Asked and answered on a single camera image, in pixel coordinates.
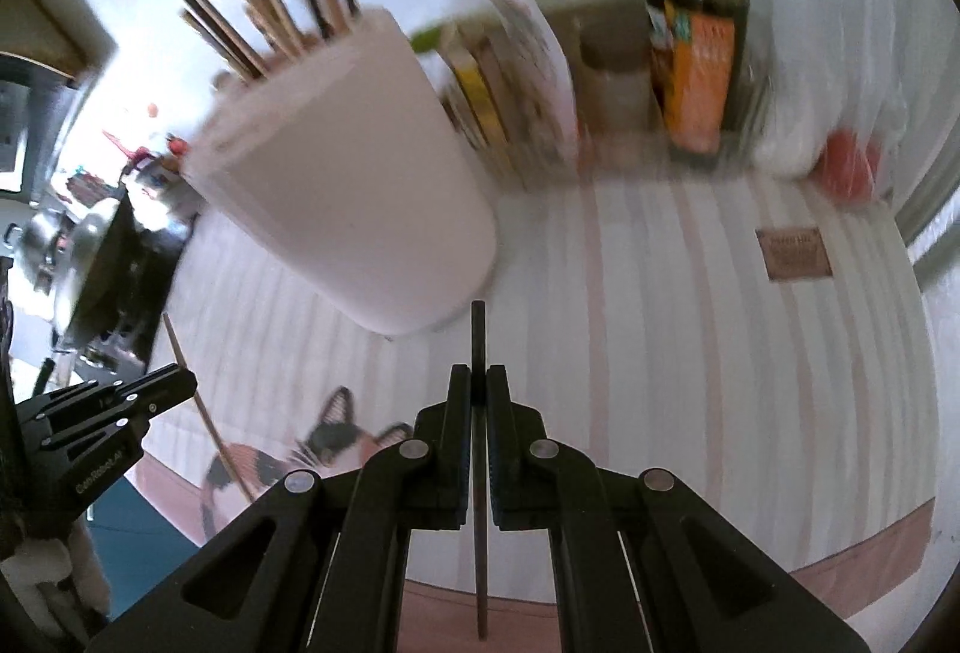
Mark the light wooden chopstick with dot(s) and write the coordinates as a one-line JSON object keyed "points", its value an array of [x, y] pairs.
{"points": [[228, 461]]}

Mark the striped cat table mat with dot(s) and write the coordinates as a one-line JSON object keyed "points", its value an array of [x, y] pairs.
{"points": [[765, 346]]}

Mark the white plastic bag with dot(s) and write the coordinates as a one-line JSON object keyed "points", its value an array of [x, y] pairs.
{"points": [[836, 108]]}

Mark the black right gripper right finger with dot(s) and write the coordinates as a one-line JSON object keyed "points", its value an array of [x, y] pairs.
{"points": [[643, 563]]}

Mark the white utensil holder cup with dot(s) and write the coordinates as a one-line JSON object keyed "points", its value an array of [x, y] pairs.
{"points": [[345, 166]]}

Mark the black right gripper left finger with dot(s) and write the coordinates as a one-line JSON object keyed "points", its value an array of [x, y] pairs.
{"points": [[317, 563]]}

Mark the black induction cooker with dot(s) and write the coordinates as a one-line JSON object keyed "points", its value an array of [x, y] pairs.
{"points": [[125, 348]]}

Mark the black cap sauce bottle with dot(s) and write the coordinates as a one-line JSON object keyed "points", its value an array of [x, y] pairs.
{"points": [[708, 38]]}

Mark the steel wok lid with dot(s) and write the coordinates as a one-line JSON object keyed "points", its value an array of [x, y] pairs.
{"points": [[90, 275]]}

